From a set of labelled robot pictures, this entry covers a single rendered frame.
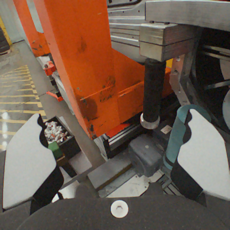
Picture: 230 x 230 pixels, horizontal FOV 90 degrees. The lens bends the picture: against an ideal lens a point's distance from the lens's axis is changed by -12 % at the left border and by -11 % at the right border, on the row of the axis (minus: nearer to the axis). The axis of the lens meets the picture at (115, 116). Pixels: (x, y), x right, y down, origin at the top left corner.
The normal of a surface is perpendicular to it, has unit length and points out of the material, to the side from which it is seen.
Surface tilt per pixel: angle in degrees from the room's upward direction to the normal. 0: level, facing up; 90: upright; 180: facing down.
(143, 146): 0
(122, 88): 90
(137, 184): 0
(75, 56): 90
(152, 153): 0
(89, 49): 90
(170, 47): 90
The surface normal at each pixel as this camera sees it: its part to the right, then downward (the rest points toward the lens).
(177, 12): -0.81, 0.45
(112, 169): -0.10, -0.73
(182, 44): 0.58, 0.51
